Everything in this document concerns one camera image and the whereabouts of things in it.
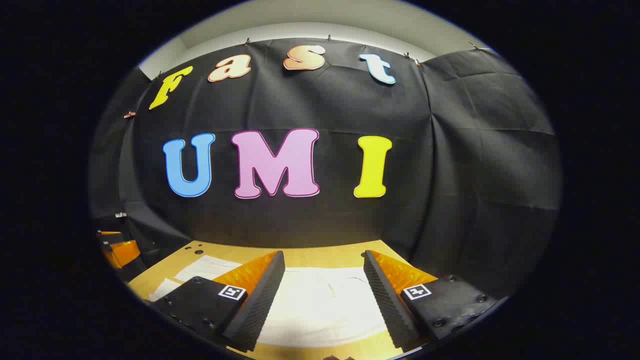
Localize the black backdrop cloth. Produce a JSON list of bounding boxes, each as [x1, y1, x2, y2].
[[90, 37, 563, 301]]

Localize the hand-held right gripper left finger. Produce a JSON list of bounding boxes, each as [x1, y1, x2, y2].
[[149, 250, 287, 352]]

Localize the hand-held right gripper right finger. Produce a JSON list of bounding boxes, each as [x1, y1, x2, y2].
[[362, 249, 500, 351]]

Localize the white jeans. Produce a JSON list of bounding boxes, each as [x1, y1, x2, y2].
[[148, 254, 396, 349]]

